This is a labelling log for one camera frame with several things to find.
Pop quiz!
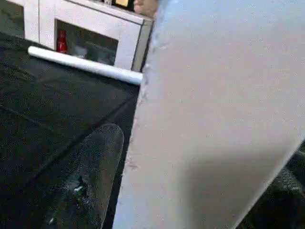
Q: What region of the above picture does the black table mat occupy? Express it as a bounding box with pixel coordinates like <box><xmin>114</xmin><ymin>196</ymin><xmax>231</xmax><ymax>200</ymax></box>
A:
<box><xmin>0</xmin><ymin>31</ymin><xmax>305</xmax><ymax>229</ymax></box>

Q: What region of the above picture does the red bottle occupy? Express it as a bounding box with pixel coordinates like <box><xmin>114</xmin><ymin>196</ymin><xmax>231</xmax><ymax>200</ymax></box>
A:
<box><xmin>56</xmin><ymin>30</ymin><xmax>67</xmax><ymax>53</ymax></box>

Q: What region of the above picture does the white glass-door cabinet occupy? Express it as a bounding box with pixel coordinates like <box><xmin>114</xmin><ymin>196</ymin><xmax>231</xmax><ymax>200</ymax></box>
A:
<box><xmin>0</xmin><ymin>0</ymin><xmax>154</xmax><ymax>72</ymax></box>

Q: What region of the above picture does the small beige object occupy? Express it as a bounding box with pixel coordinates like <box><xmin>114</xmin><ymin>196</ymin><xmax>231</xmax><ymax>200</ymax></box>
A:
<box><xmin>133</xmin><ymin>0</ymin><xmax>159</xmax><ymax>18</ymax></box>

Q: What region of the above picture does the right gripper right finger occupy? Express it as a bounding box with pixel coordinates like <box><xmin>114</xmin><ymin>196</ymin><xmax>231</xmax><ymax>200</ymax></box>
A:
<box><xmin>248</xmin><ymin>165</ymin><xmax>305</xmax><ymax>229</ymax></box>

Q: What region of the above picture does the white plastic table top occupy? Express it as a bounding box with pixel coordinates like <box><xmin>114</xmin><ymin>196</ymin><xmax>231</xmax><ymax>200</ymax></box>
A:
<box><xmin>112</xmin><ymin>0</ymin><xmax>305</xmax><ymax>229</ymax></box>

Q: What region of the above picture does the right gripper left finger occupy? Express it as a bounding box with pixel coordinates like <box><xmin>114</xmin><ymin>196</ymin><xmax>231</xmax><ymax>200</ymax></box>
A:
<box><xmin>41</xmin><ymin>123</ymin><xmax>125</xmax><ymax>229</ymax></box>

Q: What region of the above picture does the white plastic table leg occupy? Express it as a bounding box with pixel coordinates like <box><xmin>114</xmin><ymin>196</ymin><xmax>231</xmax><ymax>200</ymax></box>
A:
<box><xmin>28</xmin><ymin>45</ymin><xmax>143</xmax><ymax>86</ymax></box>

